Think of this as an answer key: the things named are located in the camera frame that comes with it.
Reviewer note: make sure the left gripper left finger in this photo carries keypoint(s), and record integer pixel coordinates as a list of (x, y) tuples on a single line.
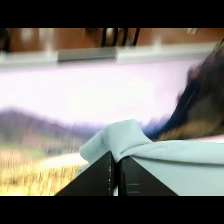
[(96, 180)]

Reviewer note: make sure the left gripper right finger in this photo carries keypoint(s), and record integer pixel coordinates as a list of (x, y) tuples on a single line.
[(136, 181)]

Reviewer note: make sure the light blue shirt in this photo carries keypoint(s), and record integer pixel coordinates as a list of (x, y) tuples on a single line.
[(186, 163)]

